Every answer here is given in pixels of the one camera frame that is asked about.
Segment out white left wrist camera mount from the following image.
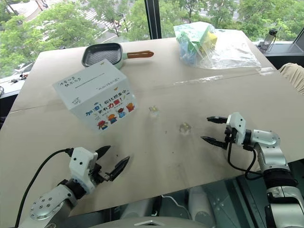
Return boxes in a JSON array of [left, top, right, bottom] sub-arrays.
[[68, 147, 99, 193]]

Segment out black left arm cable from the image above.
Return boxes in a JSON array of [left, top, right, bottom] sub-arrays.
[[14, 148, 75, 228]]

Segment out black side desk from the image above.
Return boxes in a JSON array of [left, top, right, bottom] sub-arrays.
[[252, 35, 304, 71]]

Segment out clear water bottle black lid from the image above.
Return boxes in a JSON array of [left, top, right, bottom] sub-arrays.
[[264, 28, 279, 52]]

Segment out small clutter on window sill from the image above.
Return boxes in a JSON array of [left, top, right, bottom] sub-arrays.
[[8, 71, 29, 85]]

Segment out green square frying pan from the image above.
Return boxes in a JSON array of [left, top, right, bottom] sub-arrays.
[[81, 42, 155, 70]]

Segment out grey rounded robot body shapes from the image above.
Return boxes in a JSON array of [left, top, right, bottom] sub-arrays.
[[104, 184, 240, 228]]

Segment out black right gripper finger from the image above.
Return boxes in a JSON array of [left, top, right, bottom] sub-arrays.
[[200, 135, 228, 150], [206, 115, 228, 125]]

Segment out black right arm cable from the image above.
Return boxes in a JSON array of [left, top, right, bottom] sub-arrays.
[[227, 139, 265, 181]]

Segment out beige cloth bundle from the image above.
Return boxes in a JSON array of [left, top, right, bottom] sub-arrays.
[[278, 62, 304, 95]]

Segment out small clear object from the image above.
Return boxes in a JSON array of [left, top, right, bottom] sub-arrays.
[[178, 122, 193, 135], [148, 105, 160, 118]]

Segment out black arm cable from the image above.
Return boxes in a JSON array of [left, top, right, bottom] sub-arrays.
[[227, 139, 265, 181], [14, 148, 75, 228]]

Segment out clear plastic bag with toys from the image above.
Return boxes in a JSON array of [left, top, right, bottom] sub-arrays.
[[173, 21, 262, 70]]

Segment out dark window frame post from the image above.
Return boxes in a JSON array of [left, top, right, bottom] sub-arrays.
[[144, 0, 162, 40]]

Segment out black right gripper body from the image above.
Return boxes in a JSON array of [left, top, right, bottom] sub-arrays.
[[223, 123, 237, 145]]

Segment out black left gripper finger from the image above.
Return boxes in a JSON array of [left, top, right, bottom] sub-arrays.
[[109, 156, 131, 181], [95, 145, 112, 165]]

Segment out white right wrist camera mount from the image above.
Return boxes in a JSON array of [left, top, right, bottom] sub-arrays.
[[225, 112, 248, 145]]

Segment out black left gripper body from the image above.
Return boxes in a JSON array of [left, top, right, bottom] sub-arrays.
[[89, 163, 112, 186]]

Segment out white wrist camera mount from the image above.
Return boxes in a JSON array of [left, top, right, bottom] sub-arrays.
[[68, 147, 99, 193], [225, 112, 248, 145]]

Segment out white printed cardboard box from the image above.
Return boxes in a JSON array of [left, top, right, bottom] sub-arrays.
[[52, 59, 139, 134]]

